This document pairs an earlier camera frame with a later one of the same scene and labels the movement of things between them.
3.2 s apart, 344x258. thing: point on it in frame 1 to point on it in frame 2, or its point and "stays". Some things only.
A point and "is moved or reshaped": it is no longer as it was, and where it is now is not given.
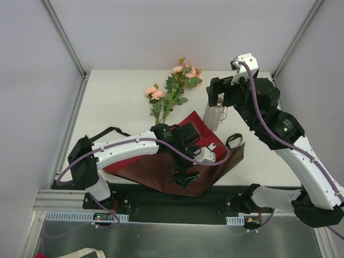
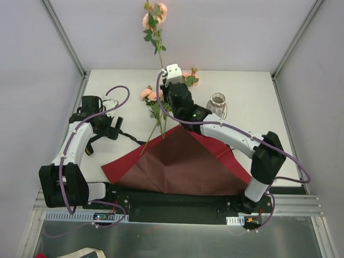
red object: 40,255 stays
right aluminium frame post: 313,13 stays
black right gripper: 215,87 to 166,87
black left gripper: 184,167 to 113,129
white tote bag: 81,252 stays
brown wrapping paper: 153,171 is moved or reshaped
